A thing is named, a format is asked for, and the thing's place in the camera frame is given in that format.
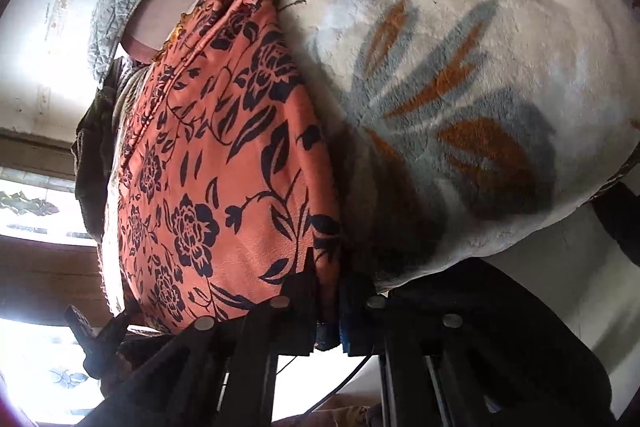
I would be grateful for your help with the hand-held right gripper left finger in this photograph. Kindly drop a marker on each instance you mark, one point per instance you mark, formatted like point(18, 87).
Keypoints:
point(292, 314)

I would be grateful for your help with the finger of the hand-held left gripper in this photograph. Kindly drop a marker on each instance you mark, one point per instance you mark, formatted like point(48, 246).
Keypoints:
point(97, 342)

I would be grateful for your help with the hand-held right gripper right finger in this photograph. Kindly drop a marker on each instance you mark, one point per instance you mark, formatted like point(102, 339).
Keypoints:
point(356, 307)

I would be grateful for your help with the orange floral garment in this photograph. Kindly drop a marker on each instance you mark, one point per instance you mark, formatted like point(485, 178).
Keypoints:
point(220, 167)

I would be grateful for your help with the window with patterned grille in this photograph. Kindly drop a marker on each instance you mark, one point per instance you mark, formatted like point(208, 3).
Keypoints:
point(35, 217)

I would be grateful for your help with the dark brown cloth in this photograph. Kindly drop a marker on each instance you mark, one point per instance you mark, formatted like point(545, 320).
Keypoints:
point(92, 157)

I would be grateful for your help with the leaf print fleece blanket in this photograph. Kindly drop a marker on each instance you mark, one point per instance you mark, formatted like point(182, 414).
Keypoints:
point(450, 82)

